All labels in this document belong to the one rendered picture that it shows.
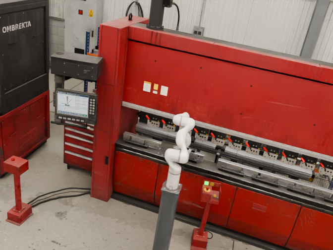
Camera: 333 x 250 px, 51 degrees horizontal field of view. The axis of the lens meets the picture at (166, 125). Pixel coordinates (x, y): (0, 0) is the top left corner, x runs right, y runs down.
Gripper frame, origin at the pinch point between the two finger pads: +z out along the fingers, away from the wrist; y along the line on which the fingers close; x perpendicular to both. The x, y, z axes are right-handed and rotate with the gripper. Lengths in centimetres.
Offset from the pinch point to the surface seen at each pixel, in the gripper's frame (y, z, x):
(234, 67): -35, -76, -77
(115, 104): 84, -45, -8
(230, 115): -42, -34, -43
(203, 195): -43, 1, 43
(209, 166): -33.4, 16.0, 4.7
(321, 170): -150, 1, -29
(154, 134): 51, 26, -16
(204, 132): -18.4, -14.0, -22.5
